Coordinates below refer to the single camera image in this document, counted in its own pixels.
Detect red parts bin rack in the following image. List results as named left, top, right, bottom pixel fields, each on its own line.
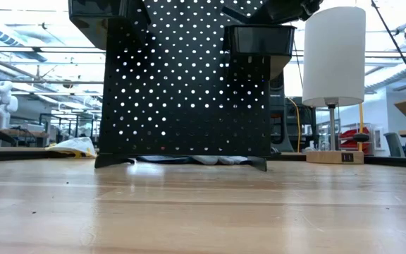
left=338, top=126, right=374, bottom=155

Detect white shade wooden base lamp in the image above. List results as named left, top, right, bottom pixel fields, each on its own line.
left=301, top=6, right=367, bottom=165

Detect white small dish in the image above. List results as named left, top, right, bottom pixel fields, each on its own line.
left=45, top=136, right=99, bottom=159

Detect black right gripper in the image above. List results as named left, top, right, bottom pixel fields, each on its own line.
left=221, top=0, right=324, bottom=25

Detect blue grey work gloves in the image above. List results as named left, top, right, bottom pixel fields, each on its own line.
left=135, top=155, right=254, bottom=167

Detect white robot figure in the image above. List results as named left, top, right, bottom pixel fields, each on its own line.
left=0, top=80, right=19, bottom=130

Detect grey office chair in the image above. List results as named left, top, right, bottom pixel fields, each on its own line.
left=382, top=132, right=406, bottom=158

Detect black metal pegboard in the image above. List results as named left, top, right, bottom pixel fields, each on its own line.
left=94, top=0, right=273, bottom=173

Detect black tower appliance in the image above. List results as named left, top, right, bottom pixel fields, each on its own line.
left=269, top=70, right=296, bottom=154

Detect yellow hanging cord black stopper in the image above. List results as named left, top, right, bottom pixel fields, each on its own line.
left=352, top=102, right=371, bottom=153

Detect black plastic pegboard bin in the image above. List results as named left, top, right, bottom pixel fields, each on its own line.
left=223, top=24, right=297, bottom=82
left=68, top=0, right=152, bottom=51

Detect thin yellow cable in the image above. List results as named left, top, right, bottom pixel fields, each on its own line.
left=286, top=96, right=302, bottom=153

